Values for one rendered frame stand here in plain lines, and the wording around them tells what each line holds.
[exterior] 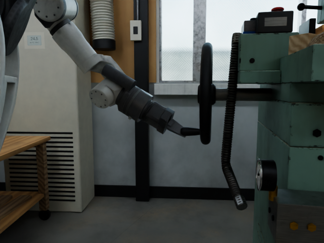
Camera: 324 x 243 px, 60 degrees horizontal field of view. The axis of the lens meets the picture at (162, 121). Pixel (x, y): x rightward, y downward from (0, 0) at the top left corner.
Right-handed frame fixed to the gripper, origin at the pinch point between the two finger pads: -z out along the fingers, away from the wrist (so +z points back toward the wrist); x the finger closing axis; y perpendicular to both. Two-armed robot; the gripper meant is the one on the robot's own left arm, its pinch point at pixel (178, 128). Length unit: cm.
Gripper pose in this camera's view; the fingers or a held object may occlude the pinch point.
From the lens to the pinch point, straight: 80.4
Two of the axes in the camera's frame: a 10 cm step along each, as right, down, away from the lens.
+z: -8.5, -5.2, 0.9
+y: 5.2, -8.2, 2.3
